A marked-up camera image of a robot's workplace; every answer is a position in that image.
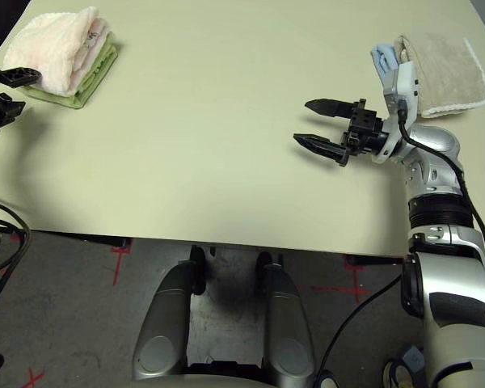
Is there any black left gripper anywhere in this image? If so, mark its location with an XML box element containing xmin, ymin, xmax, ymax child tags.
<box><xmin>0</xmin><ymin>66</ymin><xmax>44</xmax><ymax>133</ymax></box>

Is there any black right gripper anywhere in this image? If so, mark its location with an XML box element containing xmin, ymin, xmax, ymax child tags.
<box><xmin>293</xmin><ymin>97</ymin><xmax>390</xmax><ymax>167</ymax></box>

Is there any pink terry towel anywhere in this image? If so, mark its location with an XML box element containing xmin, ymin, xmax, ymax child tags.
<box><xmin>2</xmin><ymin>5</ymin><xmax>115</xmax><ymax>98</ymax></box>

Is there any green folded towel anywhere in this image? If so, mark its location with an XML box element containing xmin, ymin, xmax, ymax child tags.
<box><xmin>22</xmin><ymin>32</ymin><xmax>121</xmax><ymax>109</ymax></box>

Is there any light blue folded towel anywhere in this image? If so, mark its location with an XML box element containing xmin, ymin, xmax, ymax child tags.
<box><xmin>369</xmin><ymin>43</ymin><xmax>403</xmax><ymax>92</ymax></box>

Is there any beige folded towel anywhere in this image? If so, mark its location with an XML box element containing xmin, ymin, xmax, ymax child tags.
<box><xmin>391</xmin><ymin>32</ymin><xmax>485</xmax><ymax>120</ymax></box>

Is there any red floor tape cross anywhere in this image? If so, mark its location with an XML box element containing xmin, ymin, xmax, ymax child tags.
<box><xmin>108</xmin><ymin>241</ymin><xmax>133</xmax><ymax>287</ymax></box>

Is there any blue square floor device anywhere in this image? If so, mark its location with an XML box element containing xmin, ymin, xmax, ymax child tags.
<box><xmin>403</xmin><ymin>347</ymin><xmax>426</xmax><ymax>371</ymax></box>

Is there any white navy shoe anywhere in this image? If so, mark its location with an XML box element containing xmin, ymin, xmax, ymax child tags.
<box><xmin>315</xmin><ymin>369</ymin><xmax>337</xmax><ymax>388</ymax></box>

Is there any pale yellow sneaker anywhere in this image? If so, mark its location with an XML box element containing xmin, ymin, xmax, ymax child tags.
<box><xmin>382</xmin><ymin>359</ymin><xmax>424</xmax><ymax>388</ymax></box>

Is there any grey robot waist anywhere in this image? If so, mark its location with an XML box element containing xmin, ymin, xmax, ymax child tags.
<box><xmin>116</xmin><ymin>361</ymin><xmax>296</xmax><ymax>388</ymax></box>

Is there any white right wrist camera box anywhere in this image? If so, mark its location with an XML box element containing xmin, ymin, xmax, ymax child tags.
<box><xmin>371</xmin><ymin>59</ymin><xmax>422</xmax><ymax>165</ymax></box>

